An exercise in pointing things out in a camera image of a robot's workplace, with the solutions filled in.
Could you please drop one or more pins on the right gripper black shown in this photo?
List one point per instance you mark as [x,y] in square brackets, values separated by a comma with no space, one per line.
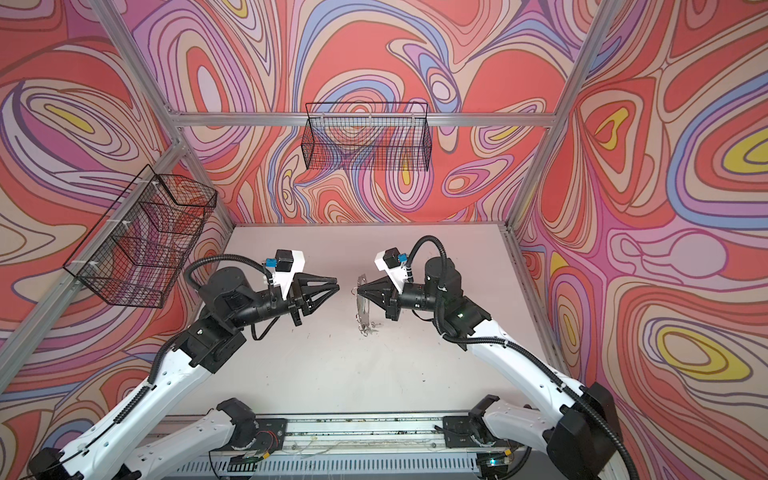
[383,289]

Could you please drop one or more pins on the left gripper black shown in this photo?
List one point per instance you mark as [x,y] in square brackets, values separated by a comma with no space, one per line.
[300,296]

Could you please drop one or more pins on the perforated metal ring plate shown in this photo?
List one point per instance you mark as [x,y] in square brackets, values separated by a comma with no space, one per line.
[362,305]

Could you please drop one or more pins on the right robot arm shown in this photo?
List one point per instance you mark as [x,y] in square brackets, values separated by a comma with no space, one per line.
[575,425]

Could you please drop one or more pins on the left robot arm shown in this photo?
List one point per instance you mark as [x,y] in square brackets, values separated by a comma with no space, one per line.
[237,293]

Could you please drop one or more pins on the bunch of small keys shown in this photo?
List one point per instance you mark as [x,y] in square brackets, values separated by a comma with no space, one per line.
[369,329]

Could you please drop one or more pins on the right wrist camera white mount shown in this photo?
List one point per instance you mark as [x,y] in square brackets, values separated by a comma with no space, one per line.
[393,263]

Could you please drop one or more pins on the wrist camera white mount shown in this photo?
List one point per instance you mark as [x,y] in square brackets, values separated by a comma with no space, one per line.
[283,267]
[393,263]

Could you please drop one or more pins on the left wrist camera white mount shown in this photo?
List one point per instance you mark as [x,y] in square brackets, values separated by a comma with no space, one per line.
[283,267]

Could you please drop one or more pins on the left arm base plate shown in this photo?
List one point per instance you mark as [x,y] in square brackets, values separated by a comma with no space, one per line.
[266,435]

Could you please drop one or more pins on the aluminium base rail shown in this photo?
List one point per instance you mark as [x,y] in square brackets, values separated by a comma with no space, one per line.
[376,443]

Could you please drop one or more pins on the black wire basket back wall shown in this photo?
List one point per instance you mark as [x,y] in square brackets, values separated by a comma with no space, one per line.
[367,136]

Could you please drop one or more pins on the black wire basket wall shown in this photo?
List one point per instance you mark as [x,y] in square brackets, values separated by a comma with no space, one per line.
[367,136]
[146,245]

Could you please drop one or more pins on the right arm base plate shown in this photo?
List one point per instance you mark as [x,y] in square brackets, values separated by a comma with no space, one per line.
[465,431]

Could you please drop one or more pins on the black wire basket left wall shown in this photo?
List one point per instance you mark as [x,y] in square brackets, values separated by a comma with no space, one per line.
[146,245]

